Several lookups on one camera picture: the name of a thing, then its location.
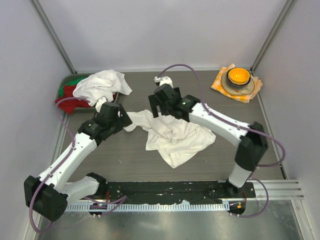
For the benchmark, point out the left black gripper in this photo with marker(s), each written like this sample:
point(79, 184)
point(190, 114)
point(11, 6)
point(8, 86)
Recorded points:
point(123, 121)

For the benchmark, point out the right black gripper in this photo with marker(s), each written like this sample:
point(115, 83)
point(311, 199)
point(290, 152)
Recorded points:
point(155, 102)

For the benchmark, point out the white t-shirt with robot print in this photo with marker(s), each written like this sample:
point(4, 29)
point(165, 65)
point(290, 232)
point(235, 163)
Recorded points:
point(176, 140)

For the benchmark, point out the yellow checkered cloth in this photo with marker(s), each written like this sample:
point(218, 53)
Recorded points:
point(243, 99)

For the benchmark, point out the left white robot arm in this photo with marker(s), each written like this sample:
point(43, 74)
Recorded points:
point(49, 194)

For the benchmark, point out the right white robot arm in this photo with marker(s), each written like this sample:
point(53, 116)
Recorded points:
point(249, 139)

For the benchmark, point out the red t-shirt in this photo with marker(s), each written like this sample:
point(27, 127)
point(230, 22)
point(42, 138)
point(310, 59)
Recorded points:
point(83, 98)

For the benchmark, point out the green t-shirt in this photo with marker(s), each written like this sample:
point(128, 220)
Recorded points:
point(70, 83)

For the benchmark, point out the dark ceramic bowl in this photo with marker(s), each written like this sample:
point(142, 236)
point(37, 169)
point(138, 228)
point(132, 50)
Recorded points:
point(235, 84)

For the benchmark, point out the beige ceramic plate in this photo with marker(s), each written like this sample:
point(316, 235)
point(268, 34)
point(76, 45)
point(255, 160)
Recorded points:
point(235, 90)

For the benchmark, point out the orange bowl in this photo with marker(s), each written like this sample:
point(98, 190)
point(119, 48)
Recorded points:
point(238, 76)

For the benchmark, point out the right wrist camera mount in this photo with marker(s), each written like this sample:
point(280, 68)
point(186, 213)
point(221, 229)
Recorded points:
point(159, 81)

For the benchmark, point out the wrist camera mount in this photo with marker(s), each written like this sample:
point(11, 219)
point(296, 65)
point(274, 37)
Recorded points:
point(159, 81)
point(100, 102)

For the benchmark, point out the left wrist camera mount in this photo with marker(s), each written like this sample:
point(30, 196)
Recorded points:
point(100, 102)

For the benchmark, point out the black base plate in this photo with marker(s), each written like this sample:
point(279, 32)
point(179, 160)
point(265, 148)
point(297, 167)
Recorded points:
point(175, 192)

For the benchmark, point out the white slotted cable duct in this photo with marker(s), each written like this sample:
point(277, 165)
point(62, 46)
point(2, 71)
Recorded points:
point(88, 206)

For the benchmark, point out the aluminium rail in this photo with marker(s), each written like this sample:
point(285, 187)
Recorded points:
point(283, 189)

